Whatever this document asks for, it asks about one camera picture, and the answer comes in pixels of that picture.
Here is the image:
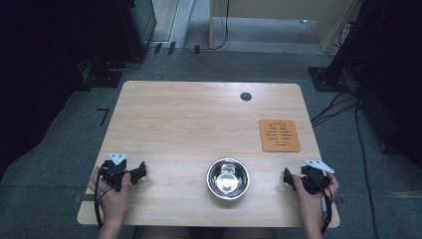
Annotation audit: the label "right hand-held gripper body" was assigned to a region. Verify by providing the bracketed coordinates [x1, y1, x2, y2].
[300, 158, 335, 195]

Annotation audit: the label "left hand-held gripper black cable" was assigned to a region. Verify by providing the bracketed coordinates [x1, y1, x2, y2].
[93, 169, 114, 230]

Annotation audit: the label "right hand-held gripper black cable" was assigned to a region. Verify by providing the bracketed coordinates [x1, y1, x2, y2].
[318, 185, 334, 236]

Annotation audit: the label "light wooden cabinet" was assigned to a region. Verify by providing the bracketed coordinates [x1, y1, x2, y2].
[208, 0, 363, 55]

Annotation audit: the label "person's left hand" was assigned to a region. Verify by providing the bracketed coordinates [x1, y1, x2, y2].
[87, 165, 132, 223]

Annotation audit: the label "orange wooden trivet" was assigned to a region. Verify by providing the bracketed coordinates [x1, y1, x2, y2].
[258, 119, 302, 153]

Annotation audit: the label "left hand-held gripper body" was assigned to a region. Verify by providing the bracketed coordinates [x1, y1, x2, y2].
[99, 151, 129, 192]

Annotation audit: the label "person's right hand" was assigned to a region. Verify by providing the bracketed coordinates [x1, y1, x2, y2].
[292, 171, 340, 215]

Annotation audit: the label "stainless steel bowl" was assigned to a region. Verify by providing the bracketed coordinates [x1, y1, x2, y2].
[205, 157, 251, 201]

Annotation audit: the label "black stand with base plate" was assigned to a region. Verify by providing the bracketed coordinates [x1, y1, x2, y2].
[307, 0, 422, 94]

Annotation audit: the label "black floor cables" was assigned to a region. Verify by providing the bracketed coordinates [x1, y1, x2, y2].
[310, 56, 381, 239]

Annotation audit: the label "black equipment stand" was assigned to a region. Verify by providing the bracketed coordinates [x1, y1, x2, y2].
[79, 0, 158, 93]

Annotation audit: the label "hanging black cable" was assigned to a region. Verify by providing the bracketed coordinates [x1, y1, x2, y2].
[198, 0, 231, 52]

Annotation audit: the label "hand-held gripper black cable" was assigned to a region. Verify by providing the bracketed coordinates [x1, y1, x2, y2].
[318, 185, 334, 236]
[93, 169, 114, 230]

